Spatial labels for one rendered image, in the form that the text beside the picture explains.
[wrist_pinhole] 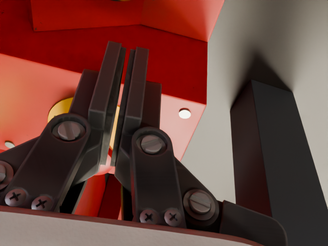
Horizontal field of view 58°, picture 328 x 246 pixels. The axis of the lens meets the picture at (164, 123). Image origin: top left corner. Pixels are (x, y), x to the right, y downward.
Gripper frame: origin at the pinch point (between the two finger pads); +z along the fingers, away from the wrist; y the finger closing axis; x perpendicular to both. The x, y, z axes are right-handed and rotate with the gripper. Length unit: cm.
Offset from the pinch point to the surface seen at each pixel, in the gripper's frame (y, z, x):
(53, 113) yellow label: -4.6, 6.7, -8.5
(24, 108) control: -6.7, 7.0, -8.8
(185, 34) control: 4.1, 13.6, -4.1
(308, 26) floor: 53, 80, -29
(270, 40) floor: 45, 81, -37
